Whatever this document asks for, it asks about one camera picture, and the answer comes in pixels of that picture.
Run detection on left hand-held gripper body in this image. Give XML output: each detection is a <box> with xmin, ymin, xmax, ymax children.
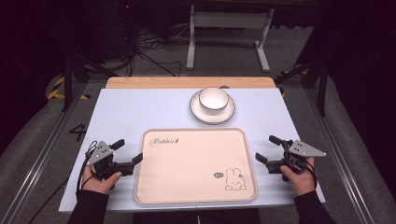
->
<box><xmin>85</xmin><ymin>140</ymin><xmax>135</xmax><ymax>181</ymax></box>

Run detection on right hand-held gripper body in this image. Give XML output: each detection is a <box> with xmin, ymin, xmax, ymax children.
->
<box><xmin>265</xmin><ymin>139</ymin><xmax>327</xmax><ymax>175</ymax></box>

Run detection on person's left hand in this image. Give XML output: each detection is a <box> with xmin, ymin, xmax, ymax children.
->
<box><xmin>80</xmin><ymin>164</ymin><xmax>123</xmax><ymax>196</ymax></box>

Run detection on person's right hand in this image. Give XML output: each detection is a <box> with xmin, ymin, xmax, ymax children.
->
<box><xmin>279</xmin><ymin>157</ymin><xmax>318</xmax><ymax>198</ymax></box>

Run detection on white table mat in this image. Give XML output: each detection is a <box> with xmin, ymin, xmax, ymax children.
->
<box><xmin>58</xmin><ymin>87</ymin><xmax>327</xmax><ymax>214</ymax></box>

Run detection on pink rabbit print tray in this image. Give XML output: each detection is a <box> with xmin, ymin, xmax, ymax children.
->
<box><xmin>134</xmin><ymin>127</ymin><xmax>258</xmax><ymax>205</ymax></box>

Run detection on black tripod stand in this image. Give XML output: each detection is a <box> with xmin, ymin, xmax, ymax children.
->
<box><xmin>274</xmin><ymin>54</ymin><xmax>330</xmax><ymax>119</ymax></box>
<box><xmin>61</xmin><ymin>50</ymin><xmax>120</xmax><ymax>114</ymax></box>

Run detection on wooden table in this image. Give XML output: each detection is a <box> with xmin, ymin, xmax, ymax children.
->
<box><xmin>105</xmin><ymin>76</ymin><xmax>277</xmax><ymax>90</ymax></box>

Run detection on white bowl with dark rim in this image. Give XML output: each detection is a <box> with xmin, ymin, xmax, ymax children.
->
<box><xmin>198</xmin><ymin>87</ymin><xmax>231</xmax><ymax>115</ymax></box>

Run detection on white plate with dark rim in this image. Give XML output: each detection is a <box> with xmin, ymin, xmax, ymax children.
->
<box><xmin>189</xmin><ymin>90</ymin><xmax>236</xmax><ymax>126</ymax></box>

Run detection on yellow black floor tape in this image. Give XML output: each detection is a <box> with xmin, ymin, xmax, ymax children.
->
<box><xmin>46</xmin><ymin>75</ymin><xmax>92</xmax><ymax>101</ymax></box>

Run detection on white metal stand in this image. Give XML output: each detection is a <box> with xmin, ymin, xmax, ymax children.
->
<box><xmin>185</xmin><ymin>4</ymin><xmax>276</xmax><ymax>74</ymax></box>

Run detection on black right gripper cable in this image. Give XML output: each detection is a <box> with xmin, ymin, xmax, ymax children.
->
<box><xmin>303</xmin><ymin>157</ymin><xmax>319</xmax><ymax>189</ymax></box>

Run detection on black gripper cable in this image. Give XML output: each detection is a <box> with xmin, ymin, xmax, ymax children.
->
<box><xmin>303</xmin><ymin>157</ymin><xmax>319</xmax><ymax>189</ymax></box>
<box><xmin>75</xmin><ymin>140</ymin><xmax>100</xmax><ymax>202</ymax></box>

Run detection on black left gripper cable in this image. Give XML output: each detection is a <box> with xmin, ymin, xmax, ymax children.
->
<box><xmin>75</xmin><ymin>140</ymin><xmax>100</xmax><ymax>202</ymax></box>

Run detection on aluminium rail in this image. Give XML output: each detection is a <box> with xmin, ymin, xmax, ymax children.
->
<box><xmin>303</xmin><ymin>87</ymin><xmax>376</xmax><ymax>224</ymax></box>
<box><xmin>0</xmin><ymin>83</ymin><xmax>90</xmax><ymax>224</ymax></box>

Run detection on black floor cables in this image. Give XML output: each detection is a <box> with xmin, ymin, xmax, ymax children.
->
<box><xmin>129</xmin><ymin>22</ymin><xmax>191</xmax><ymax>77</ymax></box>

